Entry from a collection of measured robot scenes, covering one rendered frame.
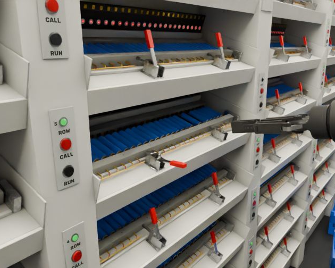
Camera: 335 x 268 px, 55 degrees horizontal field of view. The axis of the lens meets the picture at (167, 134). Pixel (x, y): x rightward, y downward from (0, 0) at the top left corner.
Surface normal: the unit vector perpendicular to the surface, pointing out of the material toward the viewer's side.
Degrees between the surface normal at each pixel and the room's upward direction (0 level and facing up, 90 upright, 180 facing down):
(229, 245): 19
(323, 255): 0
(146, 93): 109
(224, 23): 90
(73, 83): 90
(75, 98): 90
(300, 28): 90
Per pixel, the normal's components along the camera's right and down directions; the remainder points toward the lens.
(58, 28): 0.78, 0.16
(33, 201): -0.63, 0.22
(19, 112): 0.74, 0.46
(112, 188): 0.24, -0.86
